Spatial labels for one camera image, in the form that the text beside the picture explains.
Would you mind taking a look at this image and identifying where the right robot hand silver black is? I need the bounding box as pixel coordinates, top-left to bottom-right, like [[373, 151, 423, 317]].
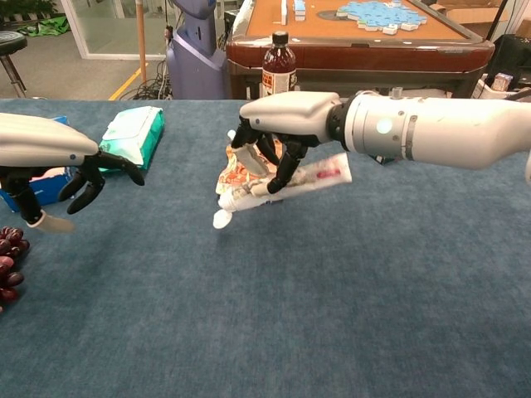
[[227, 90, 345, 197]]

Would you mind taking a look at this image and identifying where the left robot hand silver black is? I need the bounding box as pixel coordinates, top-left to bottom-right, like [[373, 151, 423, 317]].
[[0, 112, 146, 234]]

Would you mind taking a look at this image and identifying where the white tube with cap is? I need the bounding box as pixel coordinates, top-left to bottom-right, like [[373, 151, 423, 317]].
[[212, 151, 353, 230]]

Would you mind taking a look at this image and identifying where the dark drink bottle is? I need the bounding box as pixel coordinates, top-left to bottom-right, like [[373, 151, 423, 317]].
[[261, 31, 298, 100]]

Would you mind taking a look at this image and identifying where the blue cookie box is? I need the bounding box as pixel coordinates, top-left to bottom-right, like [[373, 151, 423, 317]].
[[0, 115, 80, 213]]

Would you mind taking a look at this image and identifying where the orange spout pouch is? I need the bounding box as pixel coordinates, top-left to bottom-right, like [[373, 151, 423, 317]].
[[214, 139, 291, 196]]

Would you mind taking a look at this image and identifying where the green wet wipes pack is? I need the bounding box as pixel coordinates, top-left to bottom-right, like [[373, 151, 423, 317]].
[[98, 105, 166, 172]]

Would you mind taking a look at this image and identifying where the brown mahjong table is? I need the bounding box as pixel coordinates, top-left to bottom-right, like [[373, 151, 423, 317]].
[[226, 0, 497, 100]]

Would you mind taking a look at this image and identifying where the black red printed box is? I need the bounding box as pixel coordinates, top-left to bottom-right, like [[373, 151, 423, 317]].
[[367, 153, 406, 167]]

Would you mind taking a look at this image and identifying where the white framed glass door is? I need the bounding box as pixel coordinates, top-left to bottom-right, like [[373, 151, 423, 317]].
[[61, 0, 171, 61]]

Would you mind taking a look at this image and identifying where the office chair base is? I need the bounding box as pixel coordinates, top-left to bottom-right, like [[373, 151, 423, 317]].
[[0, 31, 28, 99]]

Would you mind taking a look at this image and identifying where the blue grey machine body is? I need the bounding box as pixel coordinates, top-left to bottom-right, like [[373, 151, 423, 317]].
[[165, 0, 229, 100]]

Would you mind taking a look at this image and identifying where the red grape bunch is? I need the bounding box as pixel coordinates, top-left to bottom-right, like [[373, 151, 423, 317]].
[[0, 226, 31, 314]]

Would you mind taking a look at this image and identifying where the green bag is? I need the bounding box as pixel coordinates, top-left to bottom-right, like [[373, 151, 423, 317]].
[[18, 15, 71, 38]]

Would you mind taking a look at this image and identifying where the blue mahjong tile pile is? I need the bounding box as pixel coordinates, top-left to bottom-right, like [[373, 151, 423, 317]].
[[317, 0, 428, 36]]

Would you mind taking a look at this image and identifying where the wooden pole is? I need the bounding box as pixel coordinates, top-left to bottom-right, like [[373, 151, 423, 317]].
[[135, 0, 149, 84]]

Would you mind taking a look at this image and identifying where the white storage box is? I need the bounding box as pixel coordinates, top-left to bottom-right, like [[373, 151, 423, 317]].
[[472, 76, 531, 100]]

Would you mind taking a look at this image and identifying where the blue table cloth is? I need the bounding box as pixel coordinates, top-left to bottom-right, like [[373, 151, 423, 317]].
[[0, 98, 531, 398]]

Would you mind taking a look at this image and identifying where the cardboard box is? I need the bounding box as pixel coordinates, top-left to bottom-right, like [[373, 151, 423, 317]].
[[431, 0, 531, 41]]

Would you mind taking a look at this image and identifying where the small purple white carton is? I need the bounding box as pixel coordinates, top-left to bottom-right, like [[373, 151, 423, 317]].
[[491, 72, 514, 92]]

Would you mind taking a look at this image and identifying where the black tripod stand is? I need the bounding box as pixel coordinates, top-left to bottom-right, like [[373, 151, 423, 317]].
[[485, 0, 509, 41]]

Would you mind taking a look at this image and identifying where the black bag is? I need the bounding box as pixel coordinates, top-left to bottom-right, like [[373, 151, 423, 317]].
[[483, 33, 531, 90]]

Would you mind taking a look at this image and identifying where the black cable bundle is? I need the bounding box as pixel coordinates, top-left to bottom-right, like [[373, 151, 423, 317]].
[[124, 61, 173, 100]]

